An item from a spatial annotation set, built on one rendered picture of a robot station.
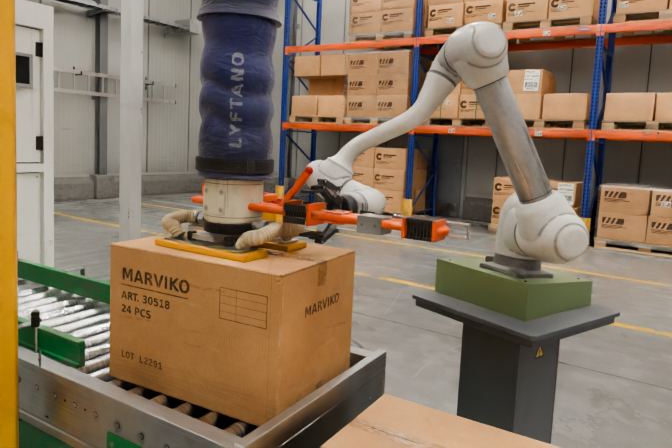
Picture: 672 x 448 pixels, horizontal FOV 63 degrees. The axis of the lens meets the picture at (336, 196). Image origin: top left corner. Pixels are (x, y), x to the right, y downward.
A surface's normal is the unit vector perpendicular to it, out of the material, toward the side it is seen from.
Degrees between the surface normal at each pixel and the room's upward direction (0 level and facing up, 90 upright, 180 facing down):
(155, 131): 90
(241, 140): 80
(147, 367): 90
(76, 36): 90
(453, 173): 90
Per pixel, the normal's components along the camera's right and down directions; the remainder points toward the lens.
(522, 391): 0.59, 0.11
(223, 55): -0.15, -0.15
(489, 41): 0.09, -0.02
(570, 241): 0.18, 0.18
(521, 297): -0.80, 0.02
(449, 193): -0.55, 0.05
